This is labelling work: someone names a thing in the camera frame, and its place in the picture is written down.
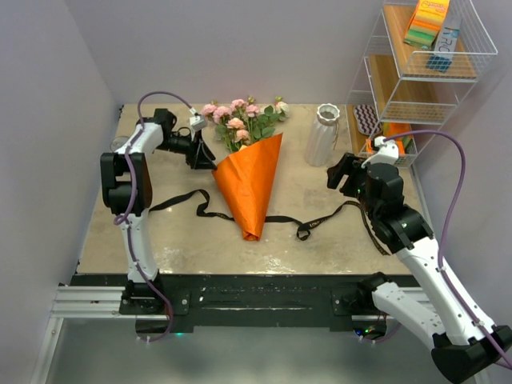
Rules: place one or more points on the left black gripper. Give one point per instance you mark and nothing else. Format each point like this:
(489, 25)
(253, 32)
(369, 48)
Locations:
(199, 150)

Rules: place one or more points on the orange wrapping paper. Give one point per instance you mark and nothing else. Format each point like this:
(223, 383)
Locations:
(245, 180)

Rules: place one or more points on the black printed ribbon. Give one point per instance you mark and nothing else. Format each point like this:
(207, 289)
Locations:
(303, 231)

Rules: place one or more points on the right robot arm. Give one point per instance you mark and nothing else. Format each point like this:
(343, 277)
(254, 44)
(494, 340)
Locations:
(462, 339)

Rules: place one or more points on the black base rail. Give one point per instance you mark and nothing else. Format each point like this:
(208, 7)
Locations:
(183, 302)

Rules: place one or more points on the small grey round tin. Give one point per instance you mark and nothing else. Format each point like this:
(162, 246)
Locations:
(118, 142)

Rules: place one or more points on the striped wavy cloth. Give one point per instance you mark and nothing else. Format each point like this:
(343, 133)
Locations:
(366, 119)

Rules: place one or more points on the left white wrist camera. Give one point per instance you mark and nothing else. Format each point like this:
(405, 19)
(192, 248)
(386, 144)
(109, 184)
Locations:
(197, 122)

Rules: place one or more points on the colourful sponge pack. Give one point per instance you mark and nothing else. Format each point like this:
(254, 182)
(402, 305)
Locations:
(426, 23)

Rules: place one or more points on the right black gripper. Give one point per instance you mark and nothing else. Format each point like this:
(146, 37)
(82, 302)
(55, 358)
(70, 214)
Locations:
(335, 174)

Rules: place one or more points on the grey tall box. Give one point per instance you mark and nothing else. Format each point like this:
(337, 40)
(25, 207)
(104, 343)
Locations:
(447, 39)

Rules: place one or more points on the pink flower bouquet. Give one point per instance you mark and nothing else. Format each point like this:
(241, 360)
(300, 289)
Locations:
(243, 122)

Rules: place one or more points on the white wire shelf rack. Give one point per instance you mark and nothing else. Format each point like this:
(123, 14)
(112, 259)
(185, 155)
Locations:
(394, 79)

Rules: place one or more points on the orange box in basket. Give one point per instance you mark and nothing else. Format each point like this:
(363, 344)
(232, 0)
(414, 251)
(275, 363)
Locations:
(369, 146)

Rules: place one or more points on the blue puzzle cube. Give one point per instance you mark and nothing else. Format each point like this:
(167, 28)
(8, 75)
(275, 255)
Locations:
(438, 63)

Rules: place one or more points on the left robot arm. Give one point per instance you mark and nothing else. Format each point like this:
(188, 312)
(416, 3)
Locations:
(127, 192)

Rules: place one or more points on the aluminium frame rail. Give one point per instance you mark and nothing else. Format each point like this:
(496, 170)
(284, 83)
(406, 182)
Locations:
(73, 302)

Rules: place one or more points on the white ribbed vase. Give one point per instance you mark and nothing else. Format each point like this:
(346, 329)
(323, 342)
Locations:
(323, 135)

